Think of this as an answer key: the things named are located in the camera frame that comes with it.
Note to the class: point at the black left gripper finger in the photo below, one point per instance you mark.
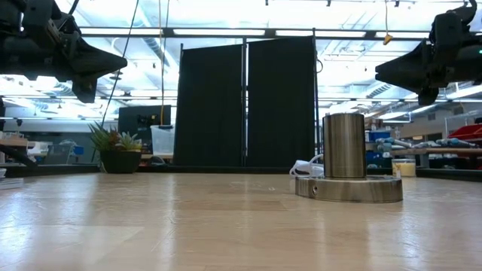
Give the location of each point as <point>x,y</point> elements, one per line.
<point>94,62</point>
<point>86,90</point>

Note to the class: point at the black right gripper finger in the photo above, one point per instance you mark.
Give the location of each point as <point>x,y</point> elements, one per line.
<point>406,71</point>
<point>428,97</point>

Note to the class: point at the brushed metal lamp socket base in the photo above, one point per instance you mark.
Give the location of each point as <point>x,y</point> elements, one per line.
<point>344,147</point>

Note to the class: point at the yellow hanging tag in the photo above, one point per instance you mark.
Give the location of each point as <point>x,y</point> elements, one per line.
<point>387,37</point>

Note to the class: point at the grey robot parts on bench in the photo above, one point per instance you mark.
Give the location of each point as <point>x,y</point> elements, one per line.
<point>425,143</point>

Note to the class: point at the red storage bin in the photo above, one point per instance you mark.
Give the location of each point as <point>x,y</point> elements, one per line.
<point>467,133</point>

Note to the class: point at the black computer monitor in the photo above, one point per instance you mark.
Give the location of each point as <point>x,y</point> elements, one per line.
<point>132,120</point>

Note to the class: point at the wooden workbench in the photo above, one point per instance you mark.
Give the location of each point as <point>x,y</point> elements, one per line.
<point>437,151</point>

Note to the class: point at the blue box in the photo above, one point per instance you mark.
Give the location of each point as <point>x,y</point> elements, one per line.
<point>378,135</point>

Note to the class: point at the potted succulent plant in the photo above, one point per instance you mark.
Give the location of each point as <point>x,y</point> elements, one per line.
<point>120,158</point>

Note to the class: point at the black overhead beam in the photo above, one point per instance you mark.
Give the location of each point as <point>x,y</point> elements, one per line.
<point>167,32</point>

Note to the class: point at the clear plastic storage bin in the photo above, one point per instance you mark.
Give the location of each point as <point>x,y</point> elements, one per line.
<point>162,141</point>

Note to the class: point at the black aluminium table frame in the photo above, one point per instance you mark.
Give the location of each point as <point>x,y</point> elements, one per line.
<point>226,169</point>

